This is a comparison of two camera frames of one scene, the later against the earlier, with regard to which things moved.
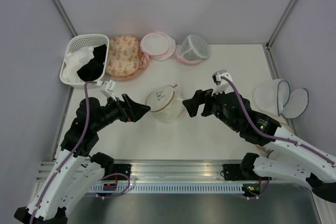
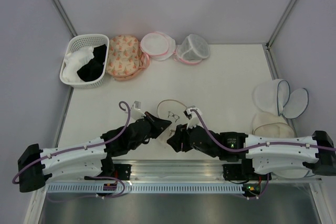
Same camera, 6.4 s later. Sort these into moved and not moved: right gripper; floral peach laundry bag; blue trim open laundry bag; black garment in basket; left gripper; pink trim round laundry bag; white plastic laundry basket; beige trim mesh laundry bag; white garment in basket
Moved: right gripper; left gripper; beige trim mesh laundry bag
Not moved: white garment in basket; white plastic laundry basket; blue trim open laundry bag; black garment in basket; floral peach laundry bag; pink trim round laundry bag
